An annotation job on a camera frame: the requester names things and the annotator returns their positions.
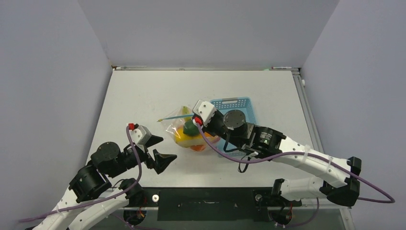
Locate orange fruit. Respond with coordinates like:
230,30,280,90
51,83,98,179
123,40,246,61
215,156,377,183
190,145,206,152

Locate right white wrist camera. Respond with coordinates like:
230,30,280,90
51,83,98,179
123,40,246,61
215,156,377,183
192,100,217,127

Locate blue plastic basket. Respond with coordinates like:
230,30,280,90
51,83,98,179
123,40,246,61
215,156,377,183
210,97,256,158

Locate green avocado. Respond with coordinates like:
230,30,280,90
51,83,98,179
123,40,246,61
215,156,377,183
183,120,200,137

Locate clear zip top bag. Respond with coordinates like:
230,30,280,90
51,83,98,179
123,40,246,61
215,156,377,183
157,106,208,152

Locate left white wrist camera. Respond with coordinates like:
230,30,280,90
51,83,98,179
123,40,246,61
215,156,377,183
126,123,152,148

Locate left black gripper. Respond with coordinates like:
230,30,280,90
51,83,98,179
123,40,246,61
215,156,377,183
108,135,177,178

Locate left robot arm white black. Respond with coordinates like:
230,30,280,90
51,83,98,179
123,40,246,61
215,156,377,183
33,134,177,230

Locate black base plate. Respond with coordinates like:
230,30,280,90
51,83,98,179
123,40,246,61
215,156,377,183
127,187,302,222

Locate aluminium rail frame right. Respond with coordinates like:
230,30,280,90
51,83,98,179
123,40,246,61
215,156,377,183
292,68,353,210

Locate yellow banana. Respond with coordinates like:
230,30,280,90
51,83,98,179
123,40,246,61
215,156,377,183
181,106,190,115

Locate yellow lemon top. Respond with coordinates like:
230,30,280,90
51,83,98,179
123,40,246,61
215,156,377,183
174,126,206,149

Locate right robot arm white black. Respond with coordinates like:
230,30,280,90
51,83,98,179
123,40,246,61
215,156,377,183
192,108,361,207

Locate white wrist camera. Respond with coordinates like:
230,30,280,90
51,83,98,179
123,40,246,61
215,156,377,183
192,100,217,127
126,123,152,148

